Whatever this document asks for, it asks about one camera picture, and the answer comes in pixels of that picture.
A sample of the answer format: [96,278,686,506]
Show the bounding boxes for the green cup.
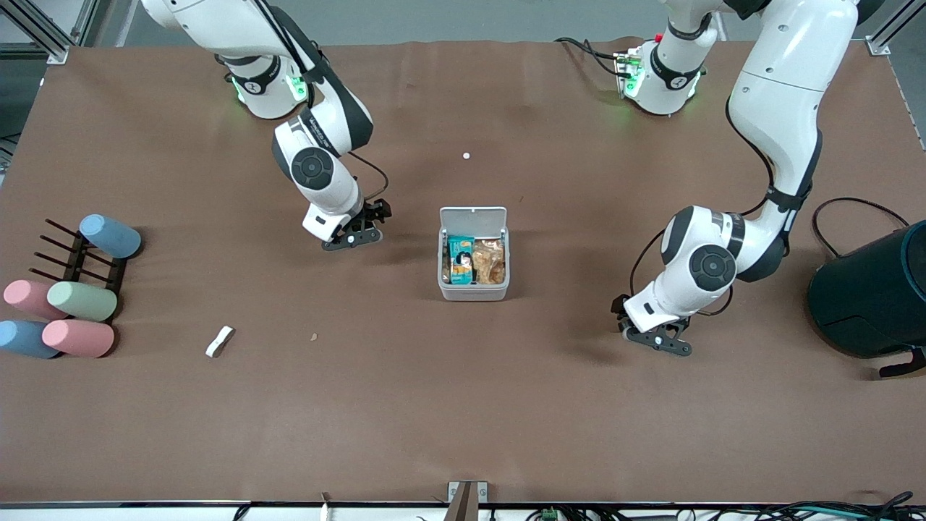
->
[47,281,119,323]

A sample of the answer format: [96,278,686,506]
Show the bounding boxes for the small white trash piece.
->
[205,326,236,359]

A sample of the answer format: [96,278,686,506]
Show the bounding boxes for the black appliance power cable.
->
[812,197,909,258]

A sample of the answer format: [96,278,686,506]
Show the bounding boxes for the dark teal cylindrical appliance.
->
[807,220,926,379]

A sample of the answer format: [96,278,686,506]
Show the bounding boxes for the brown snack packet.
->
[472,239,506,285]

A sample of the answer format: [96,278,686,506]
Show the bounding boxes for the brown table cover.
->
[0,36,926,506]

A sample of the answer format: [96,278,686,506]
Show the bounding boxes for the black left base cable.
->
[555,36,625,77]

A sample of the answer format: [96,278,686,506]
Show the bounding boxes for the light blue cup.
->
[0,320,62,360]

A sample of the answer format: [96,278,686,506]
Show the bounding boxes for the pink cup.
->
[3,279,69,321]
[41,319,116,359]

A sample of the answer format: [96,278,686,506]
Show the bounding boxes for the black peg cup rack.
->
[32,219,129,323]

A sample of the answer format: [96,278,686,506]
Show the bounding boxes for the aluminium frame post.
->
[0,0,98,64]
[865,0,926,57]

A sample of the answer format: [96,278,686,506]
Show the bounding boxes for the white square lidded trash bin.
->
[438,206,511,302]

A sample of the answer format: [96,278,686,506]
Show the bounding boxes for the black cable bundle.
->
[723,492,926,521]

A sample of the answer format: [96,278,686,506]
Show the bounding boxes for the teal snack packet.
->
[446,235,476,285]

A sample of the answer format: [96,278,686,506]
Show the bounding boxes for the metal camera bracket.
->
[443,480,488,521]

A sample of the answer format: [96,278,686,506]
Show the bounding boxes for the blue cup with darker body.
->
[78,213,143,260]

